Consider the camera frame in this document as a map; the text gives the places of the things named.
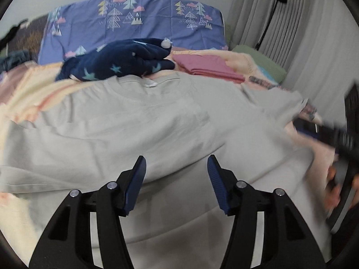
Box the light grey t-shirt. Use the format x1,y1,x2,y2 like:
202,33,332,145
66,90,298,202
0,71,332,269

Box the right hand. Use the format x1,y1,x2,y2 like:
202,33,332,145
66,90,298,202
324,165,359,211

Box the green pillow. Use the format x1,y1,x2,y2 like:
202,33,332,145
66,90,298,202
232,45,287,84

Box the grey white curtain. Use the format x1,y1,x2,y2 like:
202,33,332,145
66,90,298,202
226,0,358,124

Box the folded pink garment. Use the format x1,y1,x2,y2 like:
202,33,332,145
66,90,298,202
172,54,245,84

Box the black floor lamp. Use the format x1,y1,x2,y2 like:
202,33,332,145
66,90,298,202
254,0,288,50

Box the peach fleece blanket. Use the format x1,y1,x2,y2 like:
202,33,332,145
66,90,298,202
0,46,341,261

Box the blue tree-print duvet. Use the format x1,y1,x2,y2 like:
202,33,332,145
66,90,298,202
38,0,228,64

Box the navy star fleece garment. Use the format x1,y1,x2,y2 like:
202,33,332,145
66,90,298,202
55,38,175,81

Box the dark patterned pillow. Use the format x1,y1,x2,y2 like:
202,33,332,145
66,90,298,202
6,15,48,62

